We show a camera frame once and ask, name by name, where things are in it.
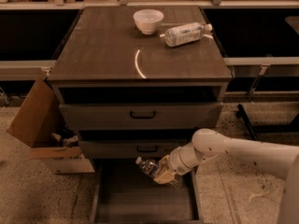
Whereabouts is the grey drawer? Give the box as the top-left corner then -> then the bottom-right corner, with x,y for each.
79,139 -> 191,159
60,102 -> 223,131

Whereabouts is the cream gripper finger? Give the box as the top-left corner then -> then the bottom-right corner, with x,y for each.
153,172 -> 175,185
157,155 -> 169,175

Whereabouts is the black wheeled stand leg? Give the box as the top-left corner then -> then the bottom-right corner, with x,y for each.
236,104 -> 258,141

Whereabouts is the dark wooden drawer cabinet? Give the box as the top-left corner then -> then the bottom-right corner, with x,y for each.
47,5 -> 234,224

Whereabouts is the top grey drawer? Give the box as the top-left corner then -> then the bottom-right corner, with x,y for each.
60,102 -> 223,131

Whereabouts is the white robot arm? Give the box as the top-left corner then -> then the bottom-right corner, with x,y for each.
153,129 -> 299,224

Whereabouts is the middle grey drawer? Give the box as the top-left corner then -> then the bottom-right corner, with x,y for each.
79,139 -> 191,159

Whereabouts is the open cardboard box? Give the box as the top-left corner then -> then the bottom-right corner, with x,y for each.
7,78 -> 94,175

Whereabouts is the bottom open drawer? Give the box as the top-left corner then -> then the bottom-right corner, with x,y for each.
91,159 -> 204,224

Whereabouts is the white bowl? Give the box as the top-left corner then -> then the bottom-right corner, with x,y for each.
134,9 -> 164,35

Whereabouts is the clear water bottle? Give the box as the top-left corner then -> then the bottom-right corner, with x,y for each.
135,156 -> 184,187

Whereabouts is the grey metal shelf rail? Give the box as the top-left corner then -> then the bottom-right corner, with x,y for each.
0,60 -> 56,81

